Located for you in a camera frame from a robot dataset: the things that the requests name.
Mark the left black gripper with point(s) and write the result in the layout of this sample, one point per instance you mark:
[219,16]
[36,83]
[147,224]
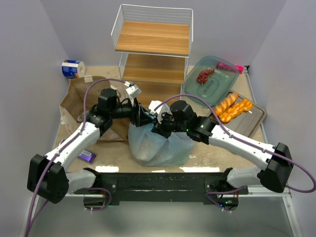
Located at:
[136,113]

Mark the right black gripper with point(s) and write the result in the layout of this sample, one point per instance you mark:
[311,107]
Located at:
[162,122]

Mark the light blue plastic bag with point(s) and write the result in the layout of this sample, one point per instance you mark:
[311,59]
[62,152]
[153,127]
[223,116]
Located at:
[152,149]

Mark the brown paper grocery bag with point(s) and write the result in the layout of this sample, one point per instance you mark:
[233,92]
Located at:
[71,108]

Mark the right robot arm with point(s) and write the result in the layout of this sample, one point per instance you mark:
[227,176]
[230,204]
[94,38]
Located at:
[272,164]

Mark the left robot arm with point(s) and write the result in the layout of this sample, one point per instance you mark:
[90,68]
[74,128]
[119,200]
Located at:
[47,174]

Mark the teal plastic food container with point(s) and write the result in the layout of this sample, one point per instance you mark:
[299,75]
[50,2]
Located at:
[218,84]

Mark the red grape bunch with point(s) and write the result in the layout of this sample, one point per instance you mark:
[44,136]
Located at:
[204,75]

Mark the orange croissant bread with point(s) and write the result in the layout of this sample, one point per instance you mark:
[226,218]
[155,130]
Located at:
[234,111]

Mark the purple chocolate bar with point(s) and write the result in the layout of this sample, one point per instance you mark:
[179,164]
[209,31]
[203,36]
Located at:
[85,155]

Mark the long bread loaf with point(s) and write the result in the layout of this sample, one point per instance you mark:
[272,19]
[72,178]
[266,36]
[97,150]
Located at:
[227,101]

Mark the metal tray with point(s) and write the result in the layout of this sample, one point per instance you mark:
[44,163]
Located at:
[247,122]

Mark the blue white toilet paper roll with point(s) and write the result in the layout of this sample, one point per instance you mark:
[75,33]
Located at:
[73,69]

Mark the pink purple toy vegetable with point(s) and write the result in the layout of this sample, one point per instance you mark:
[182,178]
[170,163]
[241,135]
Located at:
[225,67]

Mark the pink small object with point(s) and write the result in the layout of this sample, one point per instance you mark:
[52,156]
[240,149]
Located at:
[240,68]

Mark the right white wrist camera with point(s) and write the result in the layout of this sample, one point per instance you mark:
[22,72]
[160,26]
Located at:
[153,110]

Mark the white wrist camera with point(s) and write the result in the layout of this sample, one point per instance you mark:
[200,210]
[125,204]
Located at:
[153,110]
[132,91]

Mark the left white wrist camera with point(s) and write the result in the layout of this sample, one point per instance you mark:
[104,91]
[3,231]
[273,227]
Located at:
[132,91]

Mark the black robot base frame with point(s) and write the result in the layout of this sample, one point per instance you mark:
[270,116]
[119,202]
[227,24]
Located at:
[204,187]

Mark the white wire wooden shelf rack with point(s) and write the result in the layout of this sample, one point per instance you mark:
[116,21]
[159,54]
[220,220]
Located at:
[153,46]

